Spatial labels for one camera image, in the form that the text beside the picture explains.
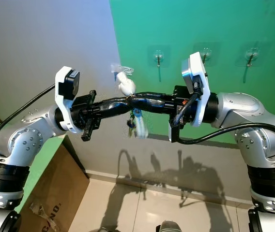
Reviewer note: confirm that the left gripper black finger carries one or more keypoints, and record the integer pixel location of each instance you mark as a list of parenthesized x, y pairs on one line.
[(113, 101), (108, 111)]

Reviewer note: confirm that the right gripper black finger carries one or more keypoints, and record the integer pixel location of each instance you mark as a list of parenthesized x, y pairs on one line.
[(152, 95), (154, 107)]

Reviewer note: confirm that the key bunch with white tag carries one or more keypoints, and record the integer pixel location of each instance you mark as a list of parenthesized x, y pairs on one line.
[(126, 84)]

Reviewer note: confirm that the crumpled clear tape piece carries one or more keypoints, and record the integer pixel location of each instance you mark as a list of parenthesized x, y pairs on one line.
[(120, 69)]

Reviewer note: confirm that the brown cardboard box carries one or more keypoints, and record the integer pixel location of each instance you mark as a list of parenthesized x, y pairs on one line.
[(60, 203)]

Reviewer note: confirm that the robot right leg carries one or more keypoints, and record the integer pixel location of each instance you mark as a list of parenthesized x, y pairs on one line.
[(167, 226)]

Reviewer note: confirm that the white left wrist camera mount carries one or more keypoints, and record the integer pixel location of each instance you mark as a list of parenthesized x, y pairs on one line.
[(61, 99)]

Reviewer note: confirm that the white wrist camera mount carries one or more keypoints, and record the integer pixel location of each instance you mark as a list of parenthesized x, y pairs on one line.
[(198, 72), (61, 99)]

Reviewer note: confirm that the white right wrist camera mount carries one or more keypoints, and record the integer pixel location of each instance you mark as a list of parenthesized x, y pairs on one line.
[(198, 72)]

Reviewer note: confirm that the green wall sheet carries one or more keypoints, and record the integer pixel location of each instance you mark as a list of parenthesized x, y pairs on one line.
[(157, 24)]

